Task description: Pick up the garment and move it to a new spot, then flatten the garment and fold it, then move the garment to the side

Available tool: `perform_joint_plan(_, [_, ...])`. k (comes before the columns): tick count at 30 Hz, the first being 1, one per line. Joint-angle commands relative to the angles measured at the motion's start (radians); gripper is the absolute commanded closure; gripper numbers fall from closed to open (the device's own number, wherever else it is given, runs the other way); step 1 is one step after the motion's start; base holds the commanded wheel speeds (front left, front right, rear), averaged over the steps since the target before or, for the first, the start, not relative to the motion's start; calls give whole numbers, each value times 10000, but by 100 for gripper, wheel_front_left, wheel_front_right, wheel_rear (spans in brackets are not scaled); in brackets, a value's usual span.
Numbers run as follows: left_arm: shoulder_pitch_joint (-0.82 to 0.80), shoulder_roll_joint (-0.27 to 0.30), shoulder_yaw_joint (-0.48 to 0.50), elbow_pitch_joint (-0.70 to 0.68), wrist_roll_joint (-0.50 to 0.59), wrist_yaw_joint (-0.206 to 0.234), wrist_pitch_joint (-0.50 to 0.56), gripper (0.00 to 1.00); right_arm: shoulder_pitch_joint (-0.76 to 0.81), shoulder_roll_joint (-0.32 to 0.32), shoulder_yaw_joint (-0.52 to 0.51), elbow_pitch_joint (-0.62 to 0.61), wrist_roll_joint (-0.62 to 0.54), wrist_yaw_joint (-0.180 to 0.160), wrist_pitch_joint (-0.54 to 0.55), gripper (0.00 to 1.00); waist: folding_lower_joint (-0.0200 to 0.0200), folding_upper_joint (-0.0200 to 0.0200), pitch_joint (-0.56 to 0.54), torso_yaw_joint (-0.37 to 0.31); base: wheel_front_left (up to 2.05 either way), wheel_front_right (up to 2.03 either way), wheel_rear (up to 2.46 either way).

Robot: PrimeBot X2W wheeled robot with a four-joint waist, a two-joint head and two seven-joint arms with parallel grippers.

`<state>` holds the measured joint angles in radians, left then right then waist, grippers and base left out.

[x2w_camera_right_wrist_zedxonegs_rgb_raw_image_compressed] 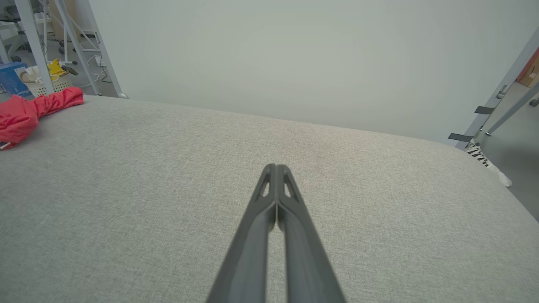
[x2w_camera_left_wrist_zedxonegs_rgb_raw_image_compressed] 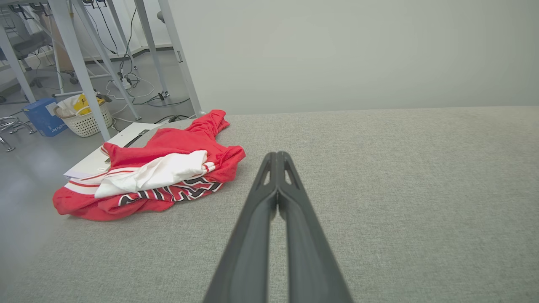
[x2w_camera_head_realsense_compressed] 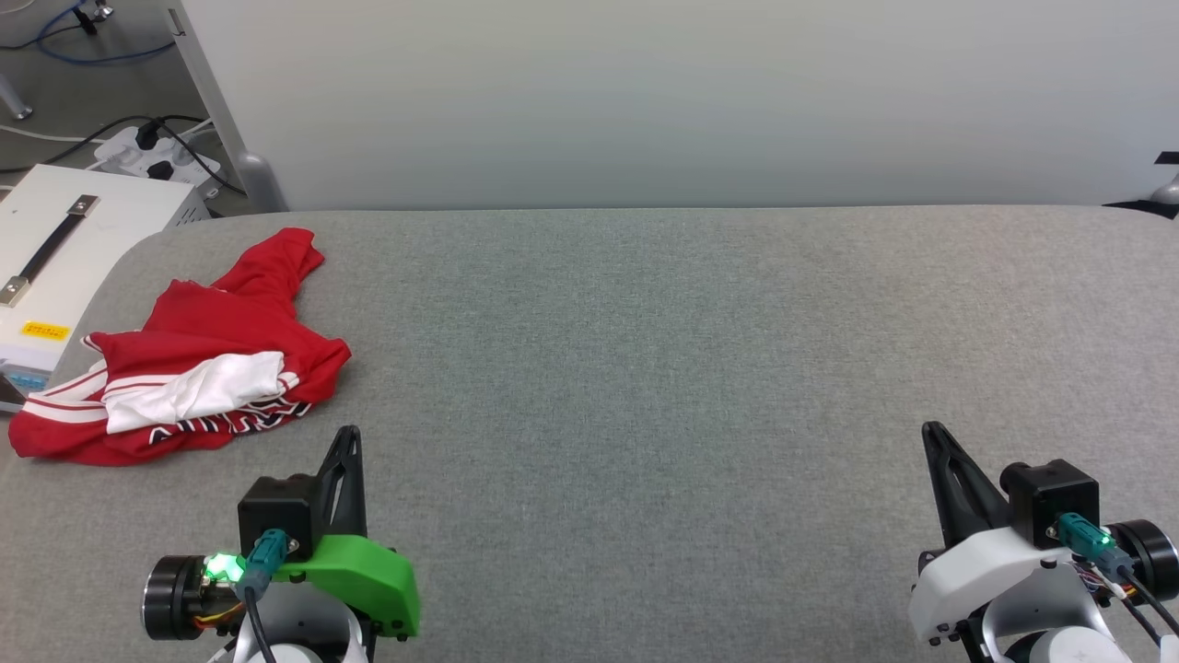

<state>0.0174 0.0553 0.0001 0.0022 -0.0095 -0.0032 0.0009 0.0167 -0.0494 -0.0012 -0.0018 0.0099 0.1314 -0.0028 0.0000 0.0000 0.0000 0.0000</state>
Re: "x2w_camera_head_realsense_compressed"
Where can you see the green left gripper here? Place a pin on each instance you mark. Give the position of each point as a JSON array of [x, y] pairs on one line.
[[368, 571]]

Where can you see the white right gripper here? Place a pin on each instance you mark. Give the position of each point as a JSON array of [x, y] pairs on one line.
[[976, 571]]

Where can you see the red and white basketball jersey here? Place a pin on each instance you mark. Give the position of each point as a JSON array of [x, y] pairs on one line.
[[230, 322]]

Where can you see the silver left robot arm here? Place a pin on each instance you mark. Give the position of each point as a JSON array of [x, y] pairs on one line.
[[175, 599]]

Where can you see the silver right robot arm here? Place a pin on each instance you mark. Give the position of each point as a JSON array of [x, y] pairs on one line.
[[1142, 552]]

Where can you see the white power strip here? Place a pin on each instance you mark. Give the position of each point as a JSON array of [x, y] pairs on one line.
[[138, 157]]

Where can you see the grey chair base leg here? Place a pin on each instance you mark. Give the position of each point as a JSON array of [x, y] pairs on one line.
[[14, 101]]

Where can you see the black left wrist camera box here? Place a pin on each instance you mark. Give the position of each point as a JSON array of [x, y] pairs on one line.
[[276, 511]]

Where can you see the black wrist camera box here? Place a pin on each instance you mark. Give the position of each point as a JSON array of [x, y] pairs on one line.
[[1050, 502], [276, 511]]

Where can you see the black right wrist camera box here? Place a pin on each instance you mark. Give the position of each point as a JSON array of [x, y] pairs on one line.
[[1050, 502]]

